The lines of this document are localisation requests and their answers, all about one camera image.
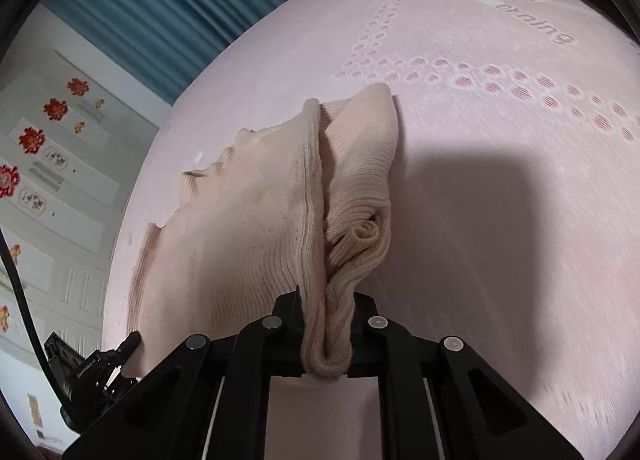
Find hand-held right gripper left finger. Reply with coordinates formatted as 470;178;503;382
60;285;308;460

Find pink bed mattress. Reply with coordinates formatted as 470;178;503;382
100;0;640;460

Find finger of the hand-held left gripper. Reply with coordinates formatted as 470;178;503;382
112;331;143;366

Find black cable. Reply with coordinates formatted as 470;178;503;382
0;230;76;398

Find white wardrobe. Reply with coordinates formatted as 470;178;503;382
0;4;173;448

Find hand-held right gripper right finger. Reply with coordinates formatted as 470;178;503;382
347;292;586;460

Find beige knit sweater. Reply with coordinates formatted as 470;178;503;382
127;82;401;381

